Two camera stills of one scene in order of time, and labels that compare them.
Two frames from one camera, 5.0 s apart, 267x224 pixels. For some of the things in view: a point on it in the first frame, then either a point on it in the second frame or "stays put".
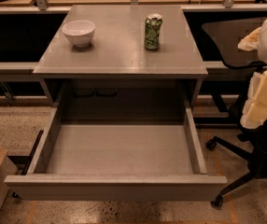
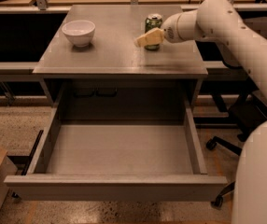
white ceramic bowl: [79, 32] stays put
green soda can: [153, 29] stays put
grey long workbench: [18, 36] stays put
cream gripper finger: [264, 94] -> [175, 30]
